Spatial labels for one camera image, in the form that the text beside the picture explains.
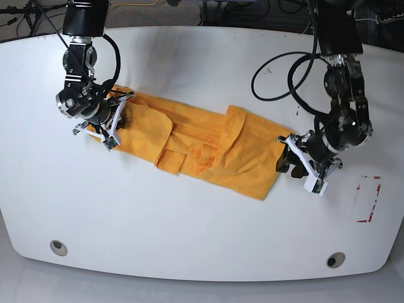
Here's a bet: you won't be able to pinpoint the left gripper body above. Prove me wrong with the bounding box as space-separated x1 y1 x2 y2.
276 132 343 179

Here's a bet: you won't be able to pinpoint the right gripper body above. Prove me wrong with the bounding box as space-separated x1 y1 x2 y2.
72 90 134 141

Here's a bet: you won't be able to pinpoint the yellow T-shirt with script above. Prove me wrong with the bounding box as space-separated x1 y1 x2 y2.
86 85 293 201

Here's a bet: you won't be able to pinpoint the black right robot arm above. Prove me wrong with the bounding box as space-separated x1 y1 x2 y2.
56 1 134 150

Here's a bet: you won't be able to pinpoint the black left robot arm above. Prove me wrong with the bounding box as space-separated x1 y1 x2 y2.
287 1 372 178

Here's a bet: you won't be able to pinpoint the red tape rectangle marking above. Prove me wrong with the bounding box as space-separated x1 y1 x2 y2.
353 175 382 223

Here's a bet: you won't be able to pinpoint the left table grommet hole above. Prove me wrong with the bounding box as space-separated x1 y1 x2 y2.
50 240 68 257

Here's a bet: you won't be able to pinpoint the black tripod stand legs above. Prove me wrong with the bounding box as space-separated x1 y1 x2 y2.
1 1 49 43

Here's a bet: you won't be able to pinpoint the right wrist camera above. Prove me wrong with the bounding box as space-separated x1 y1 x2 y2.
102 133 121 151

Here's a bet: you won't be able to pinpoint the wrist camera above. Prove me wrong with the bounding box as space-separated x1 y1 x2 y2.
304 175 328 196
102 133 121 151

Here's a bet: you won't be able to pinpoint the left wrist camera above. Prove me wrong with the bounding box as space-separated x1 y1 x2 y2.
304 175 328 196

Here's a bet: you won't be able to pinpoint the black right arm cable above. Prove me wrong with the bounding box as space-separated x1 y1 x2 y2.
34 0 122 108

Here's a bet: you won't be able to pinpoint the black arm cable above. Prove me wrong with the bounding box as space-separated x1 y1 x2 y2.
251 0 335 117
34 0 122 108

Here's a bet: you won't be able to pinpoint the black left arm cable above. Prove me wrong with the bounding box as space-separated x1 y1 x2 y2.
251 0 335 117

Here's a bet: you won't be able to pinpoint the yellow cable on floor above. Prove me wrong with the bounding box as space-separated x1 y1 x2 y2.
109 0 165 10

